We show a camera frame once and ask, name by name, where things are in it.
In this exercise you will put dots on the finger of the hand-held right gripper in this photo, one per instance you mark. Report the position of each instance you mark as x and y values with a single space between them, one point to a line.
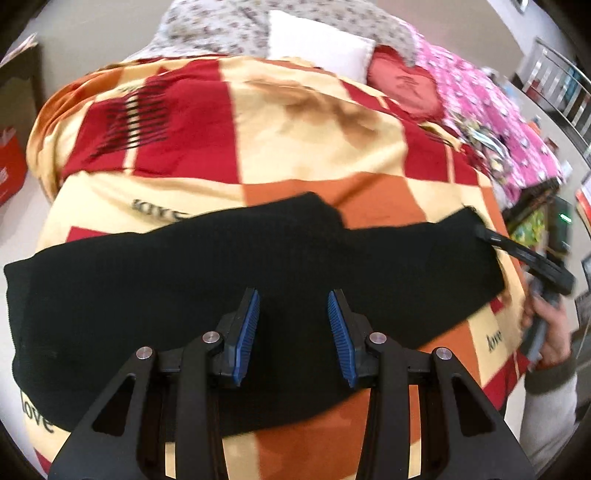
531 258

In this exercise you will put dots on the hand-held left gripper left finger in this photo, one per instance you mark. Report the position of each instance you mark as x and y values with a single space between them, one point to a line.
247 332

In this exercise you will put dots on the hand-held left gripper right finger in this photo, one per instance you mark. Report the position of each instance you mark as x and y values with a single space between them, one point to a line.
339 332

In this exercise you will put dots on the black pants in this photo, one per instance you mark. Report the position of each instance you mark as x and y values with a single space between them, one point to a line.
184 277

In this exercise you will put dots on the person's right forearm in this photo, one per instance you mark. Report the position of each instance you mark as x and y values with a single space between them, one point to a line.
549 415

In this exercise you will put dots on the person's right hand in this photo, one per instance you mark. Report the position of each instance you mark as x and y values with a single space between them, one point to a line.
561 332

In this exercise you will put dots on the multicoloured cloth bundle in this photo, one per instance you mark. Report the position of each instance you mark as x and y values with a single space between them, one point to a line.
482 143

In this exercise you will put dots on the pink printed quilt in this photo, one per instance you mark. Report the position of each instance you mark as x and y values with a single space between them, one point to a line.
485 106

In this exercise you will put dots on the metal railing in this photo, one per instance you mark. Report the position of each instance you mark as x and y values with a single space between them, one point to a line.
549 74

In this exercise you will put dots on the red heart cushion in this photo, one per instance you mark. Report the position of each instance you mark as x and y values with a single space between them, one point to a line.
406 83

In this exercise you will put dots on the red orange checkered blanket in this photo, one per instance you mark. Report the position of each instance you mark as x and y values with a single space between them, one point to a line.
295 115

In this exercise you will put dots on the white pillow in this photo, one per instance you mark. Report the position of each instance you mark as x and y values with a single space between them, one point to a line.
318 46

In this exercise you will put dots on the red shopping bag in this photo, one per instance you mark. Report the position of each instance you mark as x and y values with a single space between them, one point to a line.
10 166

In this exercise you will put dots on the floral grey quilt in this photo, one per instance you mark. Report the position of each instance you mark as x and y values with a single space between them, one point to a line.
221 23

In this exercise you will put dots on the dark wooden side table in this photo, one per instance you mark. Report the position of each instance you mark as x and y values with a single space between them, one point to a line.
21 92

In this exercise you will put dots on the dark wooden bed frame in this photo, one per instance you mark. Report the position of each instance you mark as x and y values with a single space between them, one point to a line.
526 198

